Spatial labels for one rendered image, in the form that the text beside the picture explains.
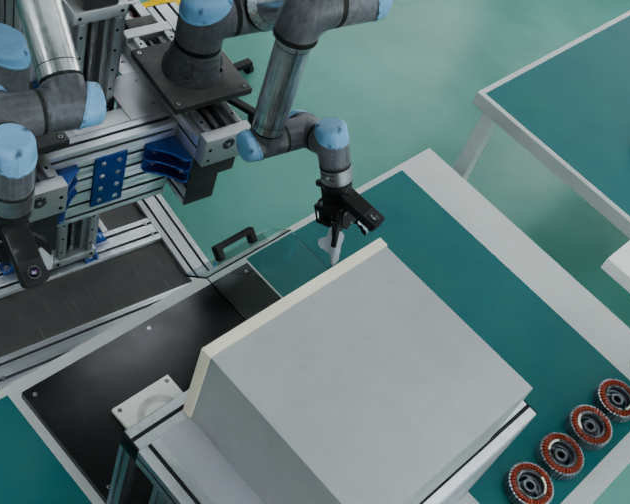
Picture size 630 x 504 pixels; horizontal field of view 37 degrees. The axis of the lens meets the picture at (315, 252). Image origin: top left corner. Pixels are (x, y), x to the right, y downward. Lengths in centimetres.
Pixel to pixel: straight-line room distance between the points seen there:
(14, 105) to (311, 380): 65
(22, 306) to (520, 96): 171
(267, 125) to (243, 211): 143
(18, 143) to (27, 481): 78
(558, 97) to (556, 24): 184
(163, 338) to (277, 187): 154
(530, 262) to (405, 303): 106
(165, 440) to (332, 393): 32
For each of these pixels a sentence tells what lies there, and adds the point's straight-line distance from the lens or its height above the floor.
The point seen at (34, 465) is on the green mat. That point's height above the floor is 75.
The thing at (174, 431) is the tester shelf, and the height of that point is 111.
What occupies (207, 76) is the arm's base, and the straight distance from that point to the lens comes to 235.
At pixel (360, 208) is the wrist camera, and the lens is 223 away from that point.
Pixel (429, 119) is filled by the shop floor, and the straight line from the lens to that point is 418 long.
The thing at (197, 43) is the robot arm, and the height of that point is 117.
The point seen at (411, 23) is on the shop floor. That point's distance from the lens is 467.
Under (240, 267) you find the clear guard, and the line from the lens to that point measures 197.
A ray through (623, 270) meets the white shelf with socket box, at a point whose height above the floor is 121.
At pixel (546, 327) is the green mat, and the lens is 260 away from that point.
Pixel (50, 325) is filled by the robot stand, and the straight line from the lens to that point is 287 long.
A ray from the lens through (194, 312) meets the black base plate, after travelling 225.
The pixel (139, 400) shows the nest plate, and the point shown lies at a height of 78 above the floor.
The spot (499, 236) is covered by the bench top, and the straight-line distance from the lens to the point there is 274.
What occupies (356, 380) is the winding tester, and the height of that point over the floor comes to 132.
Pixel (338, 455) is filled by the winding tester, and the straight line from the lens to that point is 150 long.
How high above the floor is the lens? 260
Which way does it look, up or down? 49 degrees down
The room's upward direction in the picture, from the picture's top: 23 degrees clockwise
